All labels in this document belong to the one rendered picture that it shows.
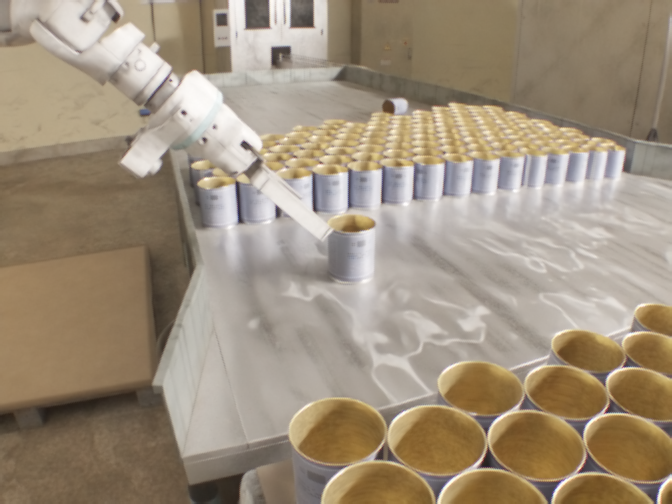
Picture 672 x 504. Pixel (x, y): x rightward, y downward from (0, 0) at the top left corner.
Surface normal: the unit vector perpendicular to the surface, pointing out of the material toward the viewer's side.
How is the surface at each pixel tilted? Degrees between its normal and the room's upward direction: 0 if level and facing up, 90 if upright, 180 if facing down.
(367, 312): 0
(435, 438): 88
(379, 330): 0
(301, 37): 90
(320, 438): 88
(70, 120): 90
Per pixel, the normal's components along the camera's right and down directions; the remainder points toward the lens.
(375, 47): 0.35, 0.41
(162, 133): -0.04, 0.73
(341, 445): -0.04, 0.40
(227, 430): 0.00, -0.90
